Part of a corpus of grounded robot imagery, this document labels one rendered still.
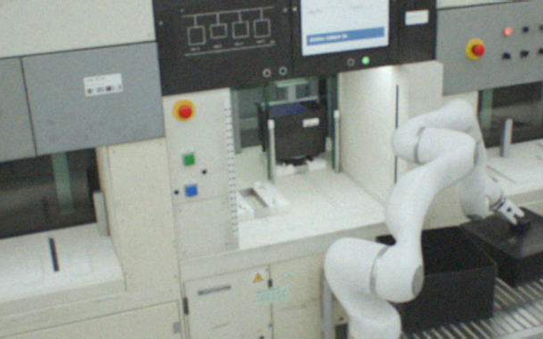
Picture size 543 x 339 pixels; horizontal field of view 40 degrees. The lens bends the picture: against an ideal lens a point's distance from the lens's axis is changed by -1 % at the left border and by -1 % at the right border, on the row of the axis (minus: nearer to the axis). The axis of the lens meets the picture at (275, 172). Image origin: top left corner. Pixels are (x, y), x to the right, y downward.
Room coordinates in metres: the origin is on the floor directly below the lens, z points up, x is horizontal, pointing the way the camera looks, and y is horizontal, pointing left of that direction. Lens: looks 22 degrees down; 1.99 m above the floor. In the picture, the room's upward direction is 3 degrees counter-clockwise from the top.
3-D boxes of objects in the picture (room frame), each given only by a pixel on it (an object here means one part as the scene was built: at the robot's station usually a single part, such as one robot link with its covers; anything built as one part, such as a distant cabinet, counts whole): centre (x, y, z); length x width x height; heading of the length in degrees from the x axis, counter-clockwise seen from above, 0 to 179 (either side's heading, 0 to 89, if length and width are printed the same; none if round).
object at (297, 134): (2.86, -0.07, 1.06); 0.24 x 0.20 x 0.32; 108
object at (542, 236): (2.20, -0.79, 0.83); 0.29 x 0.29 x 0.13; 25
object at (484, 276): (1.96, -0.45, 0.85); 0.28 x 0.28 x 0.17; 10
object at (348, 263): (1.54, -0.19, 1.07); 0.19 x 0.12 x 0.24; 56
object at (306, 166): (2.86, -0.07, 0.89); 0.22 x 0.21 x 0.04; 18
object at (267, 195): (2.47, 0.08, 0.89); 0.22 x 0.21 x 0.04; 18
